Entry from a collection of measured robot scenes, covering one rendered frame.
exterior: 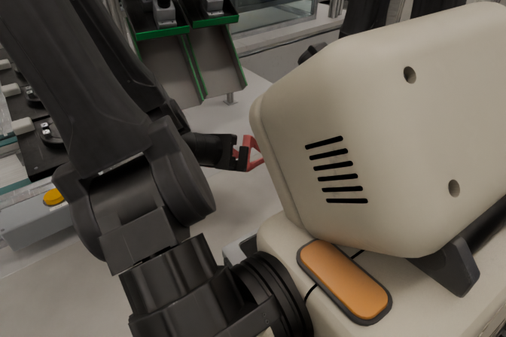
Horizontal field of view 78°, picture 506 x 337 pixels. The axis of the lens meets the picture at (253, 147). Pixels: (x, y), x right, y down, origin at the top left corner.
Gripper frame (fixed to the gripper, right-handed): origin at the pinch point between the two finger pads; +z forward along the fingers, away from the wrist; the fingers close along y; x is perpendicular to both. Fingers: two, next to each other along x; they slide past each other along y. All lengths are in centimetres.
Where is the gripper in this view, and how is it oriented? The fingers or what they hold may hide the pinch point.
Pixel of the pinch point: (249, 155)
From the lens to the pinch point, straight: 65.8
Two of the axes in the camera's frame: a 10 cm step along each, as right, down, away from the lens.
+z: 7.4, 1.2, 6.6
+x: -1.0, 9.9, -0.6
